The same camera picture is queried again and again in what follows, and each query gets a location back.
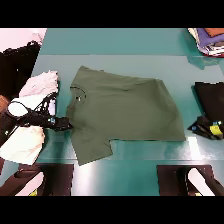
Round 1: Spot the heap of clothes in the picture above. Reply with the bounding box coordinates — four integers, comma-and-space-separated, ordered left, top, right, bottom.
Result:
187, 27, 224, 59

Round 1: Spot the cream garment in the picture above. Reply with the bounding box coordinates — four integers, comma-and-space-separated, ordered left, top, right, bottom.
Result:
0, 125, 46, 166

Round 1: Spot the orange garment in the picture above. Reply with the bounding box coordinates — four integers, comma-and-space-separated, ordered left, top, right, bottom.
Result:
203, 27, 224, 38

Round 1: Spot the green T-shirt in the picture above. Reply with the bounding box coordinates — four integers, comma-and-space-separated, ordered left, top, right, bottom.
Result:
65, 65, 187, 167

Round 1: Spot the black cable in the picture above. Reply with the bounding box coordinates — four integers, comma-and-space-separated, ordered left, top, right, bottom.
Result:
32, 91, 59, 116

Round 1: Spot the black garment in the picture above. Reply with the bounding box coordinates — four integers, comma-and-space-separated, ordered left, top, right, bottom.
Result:
192, 81, 224, 125
0, 40, 42, 102

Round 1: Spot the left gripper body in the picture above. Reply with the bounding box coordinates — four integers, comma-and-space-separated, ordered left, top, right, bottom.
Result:
49, 115, 74, 132

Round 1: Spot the white garment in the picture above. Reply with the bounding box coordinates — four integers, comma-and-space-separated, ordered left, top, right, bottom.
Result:
19, 69, 61, 100

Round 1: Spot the purple garment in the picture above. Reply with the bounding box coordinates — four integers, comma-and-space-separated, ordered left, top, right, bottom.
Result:
195, 27, 224, 48

